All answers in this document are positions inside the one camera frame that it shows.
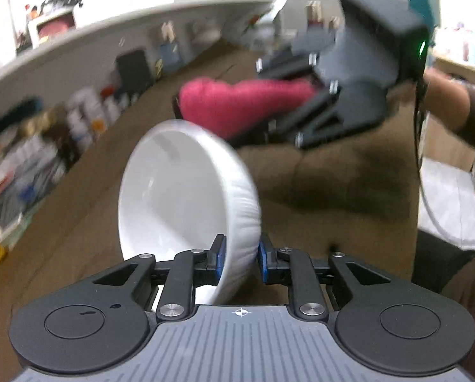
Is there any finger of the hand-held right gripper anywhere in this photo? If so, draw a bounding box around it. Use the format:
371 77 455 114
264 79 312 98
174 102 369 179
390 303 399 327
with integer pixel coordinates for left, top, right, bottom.
227 83 386 151
255 31 338 81

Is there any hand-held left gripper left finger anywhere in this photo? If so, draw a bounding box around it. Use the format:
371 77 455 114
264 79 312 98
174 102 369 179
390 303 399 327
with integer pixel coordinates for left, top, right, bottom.
92 234 227 321

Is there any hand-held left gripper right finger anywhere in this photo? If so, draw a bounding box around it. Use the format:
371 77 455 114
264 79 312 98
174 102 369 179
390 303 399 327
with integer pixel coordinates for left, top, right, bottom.
258 233 381 322

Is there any pink cloth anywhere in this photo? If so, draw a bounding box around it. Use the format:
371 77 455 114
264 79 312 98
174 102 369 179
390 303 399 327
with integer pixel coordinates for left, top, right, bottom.
174 77 318 141

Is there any white bowl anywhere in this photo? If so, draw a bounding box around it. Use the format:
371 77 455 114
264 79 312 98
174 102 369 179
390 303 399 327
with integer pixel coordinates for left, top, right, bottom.
118 119 262 307

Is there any person's right forearm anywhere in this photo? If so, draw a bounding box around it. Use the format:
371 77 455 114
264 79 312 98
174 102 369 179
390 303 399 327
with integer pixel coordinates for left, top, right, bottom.
424 67 475 150

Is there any blue perfume bottle silver cap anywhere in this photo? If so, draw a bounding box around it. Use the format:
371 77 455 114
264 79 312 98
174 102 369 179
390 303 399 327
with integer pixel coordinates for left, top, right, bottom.
158 22 183 71

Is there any cardboard box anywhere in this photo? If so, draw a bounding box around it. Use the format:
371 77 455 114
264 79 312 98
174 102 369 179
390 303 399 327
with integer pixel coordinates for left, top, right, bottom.
424 56 475 173

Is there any black rectangular object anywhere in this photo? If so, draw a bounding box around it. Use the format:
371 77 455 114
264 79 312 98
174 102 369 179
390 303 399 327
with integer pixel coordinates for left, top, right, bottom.
115 49 154 97

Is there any white sheet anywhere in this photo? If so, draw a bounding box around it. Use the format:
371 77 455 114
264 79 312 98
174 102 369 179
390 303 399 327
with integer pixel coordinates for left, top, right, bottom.
418 157 475 254

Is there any person's leg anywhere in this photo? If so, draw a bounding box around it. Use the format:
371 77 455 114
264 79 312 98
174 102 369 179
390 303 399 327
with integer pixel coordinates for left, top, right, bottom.
414 229 475 382

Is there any black brush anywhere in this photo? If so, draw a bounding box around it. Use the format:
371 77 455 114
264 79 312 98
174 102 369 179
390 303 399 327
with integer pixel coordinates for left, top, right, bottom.
0 96 44 138

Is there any black cable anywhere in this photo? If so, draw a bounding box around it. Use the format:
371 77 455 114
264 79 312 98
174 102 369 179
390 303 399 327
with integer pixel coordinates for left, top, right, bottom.
414 69 475 254

